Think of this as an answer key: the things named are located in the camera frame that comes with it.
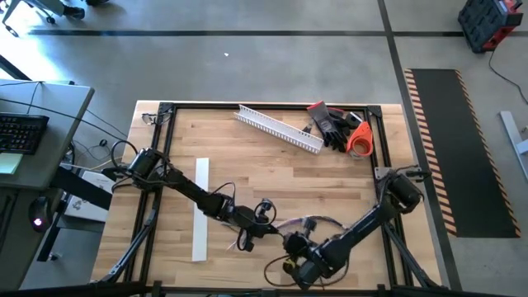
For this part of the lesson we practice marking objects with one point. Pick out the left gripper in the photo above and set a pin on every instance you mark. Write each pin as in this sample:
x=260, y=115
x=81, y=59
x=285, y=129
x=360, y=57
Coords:
x=247, y=220

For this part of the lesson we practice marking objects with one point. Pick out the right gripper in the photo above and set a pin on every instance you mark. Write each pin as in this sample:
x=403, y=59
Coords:
x=306, y=249

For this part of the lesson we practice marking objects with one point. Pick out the white duct cover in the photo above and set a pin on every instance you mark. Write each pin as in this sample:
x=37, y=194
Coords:
x=202, y=173

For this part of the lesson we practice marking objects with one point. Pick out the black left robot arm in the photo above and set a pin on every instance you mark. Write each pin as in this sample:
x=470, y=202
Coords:
x=189, y=191

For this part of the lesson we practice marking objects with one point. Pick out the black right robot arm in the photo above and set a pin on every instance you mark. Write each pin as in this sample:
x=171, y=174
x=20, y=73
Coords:
x=359, y=231

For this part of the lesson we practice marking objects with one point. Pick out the black work glove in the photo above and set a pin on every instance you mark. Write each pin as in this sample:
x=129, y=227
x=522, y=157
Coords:
x=323, y=121
x=340, y=132

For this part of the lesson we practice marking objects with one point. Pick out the orange tape dispenser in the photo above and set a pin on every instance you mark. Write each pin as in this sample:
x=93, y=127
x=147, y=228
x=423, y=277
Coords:
x=363, y=132

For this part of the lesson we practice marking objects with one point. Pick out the black tape roll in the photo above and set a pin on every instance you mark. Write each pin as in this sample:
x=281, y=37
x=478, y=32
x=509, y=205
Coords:
x=353, y=119

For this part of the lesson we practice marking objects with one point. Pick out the white cardboard box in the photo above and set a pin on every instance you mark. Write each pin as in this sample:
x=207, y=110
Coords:
x=86, y=210

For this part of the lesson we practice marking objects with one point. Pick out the black hazard-striped floor mat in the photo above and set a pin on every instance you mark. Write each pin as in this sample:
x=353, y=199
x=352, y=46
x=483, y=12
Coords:
x=462, y=156

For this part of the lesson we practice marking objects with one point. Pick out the black computer mouse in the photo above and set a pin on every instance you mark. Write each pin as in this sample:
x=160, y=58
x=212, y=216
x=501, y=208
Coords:
x=39, y=214

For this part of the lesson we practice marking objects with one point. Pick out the grey desk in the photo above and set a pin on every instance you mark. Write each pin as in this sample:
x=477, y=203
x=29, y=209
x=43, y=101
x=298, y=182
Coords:
x=62, y=123

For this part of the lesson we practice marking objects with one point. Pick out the grey metal beam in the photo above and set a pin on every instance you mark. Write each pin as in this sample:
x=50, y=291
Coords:
x=513, y=140

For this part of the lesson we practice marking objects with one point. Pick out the black keyboard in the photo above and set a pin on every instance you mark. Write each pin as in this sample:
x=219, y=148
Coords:
x=20, y=134

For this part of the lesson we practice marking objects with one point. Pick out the green sticky note pad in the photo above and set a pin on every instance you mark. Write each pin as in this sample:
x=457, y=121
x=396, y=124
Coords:
x=9, y=163

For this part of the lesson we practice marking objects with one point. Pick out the person's shoe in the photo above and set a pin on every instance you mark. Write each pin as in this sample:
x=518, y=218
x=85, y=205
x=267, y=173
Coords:
x=74, y=11

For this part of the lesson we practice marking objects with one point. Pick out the black red tool case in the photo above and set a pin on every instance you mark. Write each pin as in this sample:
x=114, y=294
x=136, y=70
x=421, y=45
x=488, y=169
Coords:
x=488, y=22

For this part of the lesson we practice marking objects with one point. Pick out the grey rolling stand base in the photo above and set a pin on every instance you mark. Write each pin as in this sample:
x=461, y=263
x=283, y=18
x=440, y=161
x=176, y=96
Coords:
x=41, y=6

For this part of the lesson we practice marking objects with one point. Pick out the grey metal base plate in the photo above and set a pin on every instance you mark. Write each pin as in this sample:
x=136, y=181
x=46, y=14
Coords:
x=380, y=171

